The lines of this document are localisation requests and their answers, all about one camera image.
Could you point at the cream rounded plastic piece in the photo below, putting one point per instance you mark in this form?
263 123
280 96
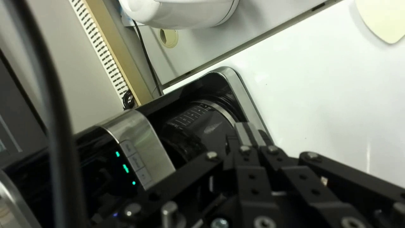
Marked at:
384 18

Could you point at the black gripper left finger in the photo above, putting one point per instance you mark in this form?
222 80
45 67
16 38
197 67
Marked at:
257 171

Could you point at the black coffee making machine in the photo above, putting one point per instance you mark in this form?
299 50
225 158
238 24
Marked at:
132 152

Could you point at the white and grey kitchen appliance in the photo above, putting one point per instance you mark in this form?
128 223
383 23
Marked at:
179 14

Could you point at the beige perforated panel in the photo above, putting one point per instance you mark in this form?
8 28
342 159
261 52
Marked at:
118 49

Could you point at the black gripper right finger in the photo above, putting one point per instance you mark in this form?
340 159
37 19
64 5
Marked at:
316 191

